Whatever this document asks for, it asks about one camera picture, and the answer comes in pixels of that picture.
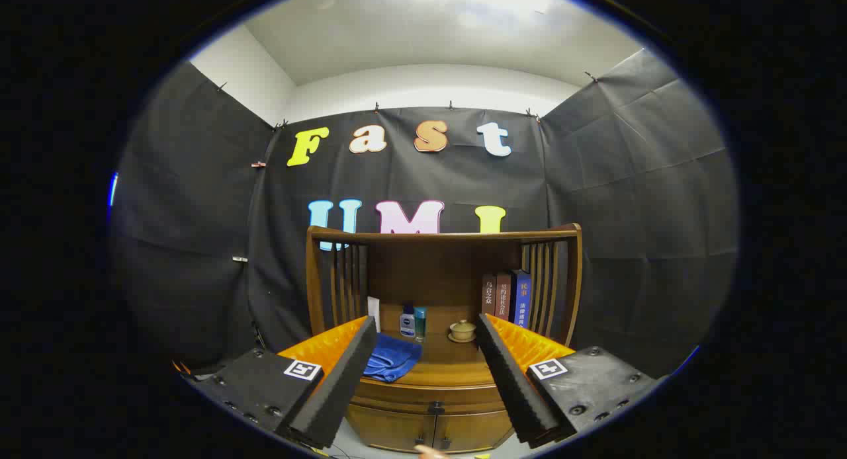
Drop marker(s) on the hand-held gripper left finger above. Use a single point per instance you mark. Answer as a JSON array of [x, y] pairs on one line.
[[337, 386]]

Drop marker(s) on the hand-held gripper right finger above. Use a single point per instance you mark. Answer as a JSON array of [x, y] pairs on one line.
[[513, 386]]

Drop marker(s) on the wooden cabinet door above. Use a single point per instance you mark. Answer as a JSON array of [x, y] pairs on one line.
[[473, 432], [390, 429]]

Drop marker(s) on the wooden countertop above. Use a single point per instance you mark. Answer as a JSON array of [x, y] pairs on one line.
[[450, 363]]

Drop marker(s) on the blue towel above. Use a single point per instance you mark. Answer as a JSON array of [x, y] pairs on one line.
[[394, 356]]

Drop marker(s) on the beige lidded tea cup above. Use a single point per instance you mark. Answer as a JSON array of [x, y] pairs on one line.
[[462, 330]]

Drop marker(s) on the white tube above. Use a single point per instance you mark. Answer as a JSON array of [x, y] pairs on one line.
[[374, 310]]

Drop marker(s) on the reddish brown book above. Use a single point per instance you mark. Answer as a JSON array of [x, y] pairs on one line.
[[503, 297]]

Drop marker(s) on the blue book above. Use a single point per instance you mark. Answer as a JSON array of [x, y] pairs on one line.
[[522, 297]]

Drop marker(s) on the white lotion bottle blue cap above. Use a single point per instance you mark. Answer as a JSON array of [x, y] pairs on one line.
[[407, 327]]

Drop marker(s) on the teal clear bottle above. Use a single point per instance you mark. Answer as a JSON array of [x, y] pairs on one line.
[[420, 320]]

